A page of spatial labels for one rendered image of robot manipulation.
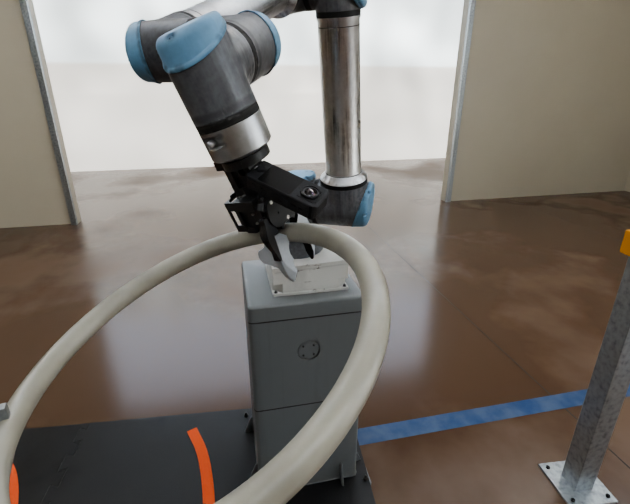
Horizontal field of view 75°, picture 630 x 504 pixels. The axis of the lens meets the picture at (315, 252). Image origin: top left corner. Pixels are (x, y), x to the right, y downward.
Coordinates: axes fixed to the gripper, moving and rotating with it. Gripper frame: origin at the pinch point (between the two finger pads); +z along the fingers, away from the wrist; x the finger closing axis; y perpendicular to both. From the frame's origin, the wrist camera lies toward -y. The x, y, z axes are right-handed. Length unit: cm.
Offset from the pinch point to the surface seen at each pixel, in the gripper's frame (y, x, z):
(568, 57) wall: 25, -626, 146
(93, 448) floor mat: 143, 28, 93
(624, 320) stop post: -43, -83, 87
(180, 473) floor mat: 102, 17, 105
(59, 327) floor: 261, -16, 86
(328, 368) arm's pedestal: 41, -29, 74
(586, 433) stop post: -33, -67, 133
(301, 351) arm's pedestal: 46, -26, 62
